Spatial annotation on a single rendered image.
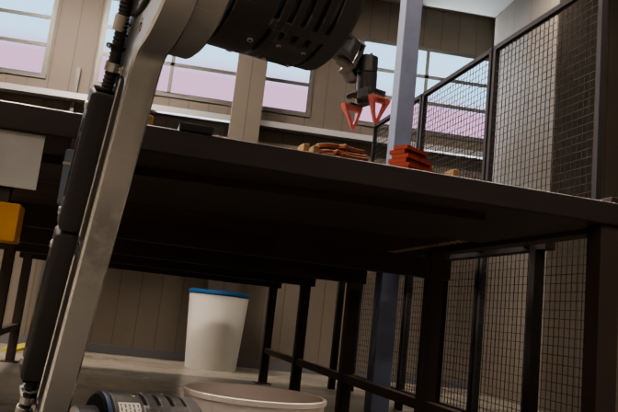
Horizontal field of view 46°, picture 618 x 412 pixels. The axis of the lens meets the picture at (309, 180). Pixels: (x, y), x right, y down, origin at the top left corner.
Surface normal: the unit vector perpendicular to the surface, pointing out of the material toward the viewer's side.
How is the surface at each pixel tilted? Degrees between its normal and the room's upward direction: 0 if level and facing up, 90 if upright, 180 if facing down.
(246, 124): 90
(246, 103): 90
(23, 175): 90
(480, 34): 90
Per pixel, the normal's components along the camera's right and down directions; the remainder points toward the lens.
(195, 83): 0.15, -0.17
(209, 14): 0.17, 0.76
